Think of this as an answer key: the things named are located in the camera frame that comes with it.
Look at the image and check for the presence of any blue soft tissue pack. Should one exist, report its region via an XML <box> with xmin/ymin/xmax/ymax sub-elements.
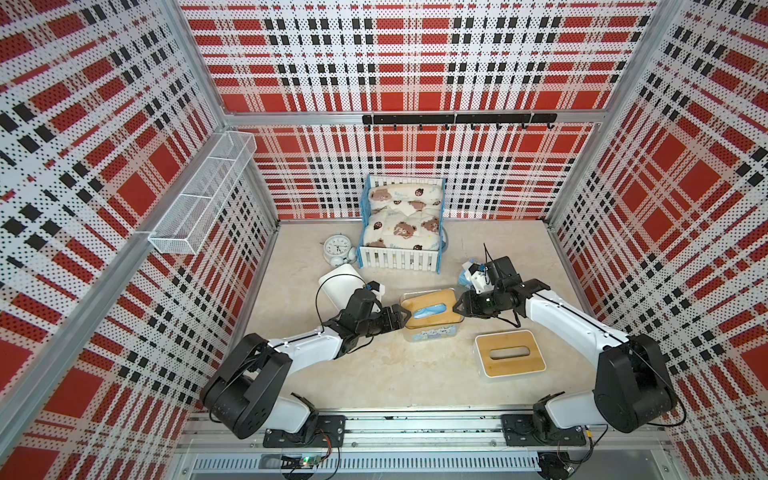
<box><xmin>413</xmin><ymin>303</ymin><xmax>447</xmax><ymax>319</ymax></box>

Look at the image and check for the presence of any bear print blanket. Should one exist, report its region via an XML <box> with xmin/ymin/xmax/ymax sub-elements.
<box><xmin>362</xmin><ymin>210</ymin><xmax>440</xmax><ymax>251</ymax></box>

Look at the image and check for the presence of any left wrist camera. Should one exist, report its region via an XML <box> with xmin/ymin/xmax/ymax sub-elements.
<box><xmin>366</xmin><ymin>281</ymin><xmax>386</xmax><ymax>300</ymax></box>

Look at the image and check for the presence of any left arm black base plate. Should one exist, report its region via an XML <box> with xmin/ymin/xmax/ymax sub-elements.
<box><xmin>263</xmin><ymin>414</ymin><xmax>347</xmax><ymax>449</ymax></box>

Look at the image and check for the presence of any bear print pillow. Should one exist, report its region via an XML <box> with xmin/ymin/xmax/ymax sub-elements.
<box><xmin>368</xmin><ymin>183</ymin><xmax>443</xmax><ymax>215</ymax></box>

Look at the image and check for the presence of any white tissue box bamboo lid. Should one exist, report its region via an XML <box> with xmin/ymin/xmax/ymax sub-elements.
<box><xmin>475</xmin><ymin>330</ymin><xmax>546</xmax><ymax>379</ymax></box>

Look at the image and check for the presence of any bamboo slotted lid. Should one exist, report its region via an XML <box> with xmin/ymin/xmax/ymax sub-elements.
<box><xmin>400</xmin><ymin>288</ymin><xmax>463</xmax><ymax>330</ymax></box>

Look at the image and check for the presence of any aluminium front rail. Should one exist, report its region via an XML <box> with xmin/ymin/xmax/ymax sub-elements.
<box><xmin>168</xmin><ymin>406</ymin><xmax>686</xmax><ymax>479</ymax></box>

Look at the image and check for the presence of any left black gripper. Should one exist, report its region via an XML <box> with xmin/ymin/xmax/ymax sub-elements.
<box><xmin>357</xmin><ymin>304</ymin><xmax>411</xmax><ymax>336</ymax></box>

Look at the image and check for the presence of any green circuit board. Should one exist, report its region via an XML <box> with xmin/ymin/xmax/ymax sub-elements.
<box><xmin>281</xmin><ymin>455</ymin><xmax>324</xmax><ymax>470</ymax></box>

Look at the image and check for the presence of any clear plastic tissue box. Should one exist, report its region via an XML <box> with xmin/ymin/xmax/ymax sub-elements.
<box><xmin>401</xmin><ymin>321</ymin><xmax>463</xmax><ymax>342</ymax></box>

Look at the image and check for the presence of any black hook rail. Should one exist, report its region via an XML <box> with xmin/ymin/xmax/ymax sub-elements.
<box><xmin>362</xmin><ymin>113</ymin><xmax>558</xmax><ymax>127</ymax></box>

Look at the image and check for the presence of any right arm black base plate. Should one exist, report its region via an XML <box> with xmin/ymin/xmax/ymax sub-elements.
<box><xmin>501</xmin><ymin>413</ymin><xmax>588</xmax><ymax>447</ymax></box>

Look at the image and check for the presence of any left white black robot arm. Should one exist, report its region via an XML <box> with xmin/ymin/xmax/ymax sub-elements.
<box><xmin>200</xmin><ymin>286</ymin><xmax>411</xmax><ymax>445</ymax></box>

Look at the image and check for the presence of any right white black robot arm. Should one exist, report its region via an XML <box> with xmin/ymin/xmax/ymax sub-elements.
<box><xmin>453</xmin><ymin>257</ymin><xmax>679</xmax><ymax>439</ymax></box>

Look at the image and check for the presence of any white wire mesh shelf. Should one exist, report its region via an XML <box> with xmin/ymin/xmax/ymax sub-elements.
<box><xmin>149</xmin><ymin>131</ymin><xmax>256</xmax><ymax>255</ymax></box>

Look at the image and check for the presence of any white alarm clock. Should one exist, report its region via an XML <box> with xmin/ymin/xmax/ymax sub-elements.
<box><xmin>322</xmin><ymin>234</ymin><xmax>357</xmax><ymax>268</ymax></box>

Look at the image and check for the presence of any blue white toy crib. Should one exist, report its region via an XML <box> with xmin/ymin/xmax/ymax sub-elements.
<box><xmin>357</xmin><ymin>175</ymin><xmax>446</xmax><ymax>273</ymax></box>

